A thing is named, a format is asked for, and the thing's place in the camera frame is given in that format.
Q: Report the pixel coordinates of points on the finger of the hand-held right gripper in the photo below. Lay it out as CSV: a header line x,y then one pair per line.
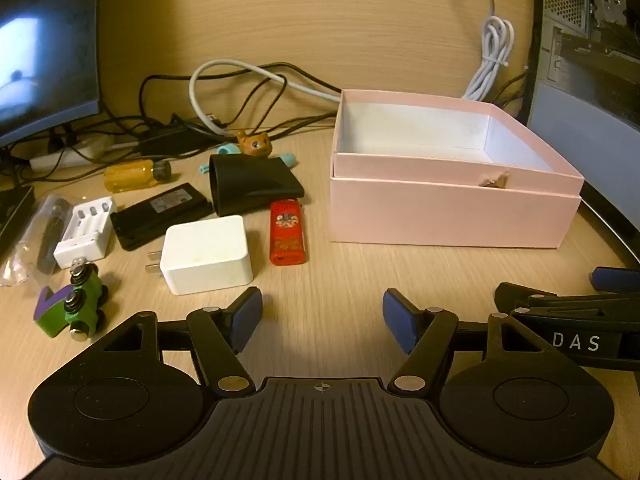
x,y
612,278
520,295

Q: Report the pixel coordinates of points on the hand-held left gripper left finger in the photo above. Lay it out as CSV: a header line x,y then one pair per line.
x,y
247,317

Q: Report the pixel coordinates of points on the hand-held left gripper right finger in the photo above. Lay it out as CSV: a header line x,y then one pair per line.
x,y
400,320

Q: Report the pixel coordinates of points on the white power adapter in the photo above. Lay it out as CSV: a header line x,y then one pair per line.
x,y
205,255

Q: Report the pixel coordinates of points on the red lighter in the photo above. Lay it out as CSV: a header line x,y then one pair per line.
x,y
287,235

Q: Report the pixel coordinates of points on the pink cardboard box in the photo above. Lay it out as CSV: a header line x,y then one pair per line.
x,y
425,210

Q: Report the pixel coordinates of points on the black battery pack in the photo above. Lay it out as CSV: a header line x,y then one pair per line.
x,y
160,210

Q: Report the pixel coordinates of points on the green toy train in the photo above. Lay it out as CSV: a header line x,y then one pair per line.
x,y
92,290

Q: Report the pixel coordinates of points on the teal plastic toy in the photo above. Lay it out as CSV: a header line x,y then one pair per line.
x,y
229,150

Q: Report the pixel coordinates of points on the white battery charger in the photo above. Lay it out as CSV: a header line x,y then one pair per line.
x,y
82,240

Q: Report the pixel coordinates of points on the clear bag with black pen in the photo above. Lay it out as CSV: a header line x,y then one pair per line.
x,y
50,240

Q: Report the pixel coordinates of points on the black power brick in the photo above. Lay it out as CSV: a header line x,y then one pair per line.
x,y
170,137

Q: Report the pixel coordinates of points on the white power strip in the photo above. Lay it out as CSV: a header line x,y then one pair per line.
x,y
75,152

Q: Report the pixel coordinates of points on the black keyboard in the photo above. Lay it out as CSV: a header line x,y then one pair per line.
x,y
12,215

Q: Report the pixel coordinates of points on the computer tower case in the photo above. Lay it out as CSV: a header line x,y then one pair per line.
x,y
575,10

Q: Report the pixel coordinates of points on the computer monitor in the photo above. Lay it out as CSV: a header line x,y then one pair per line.
x,y
45,60

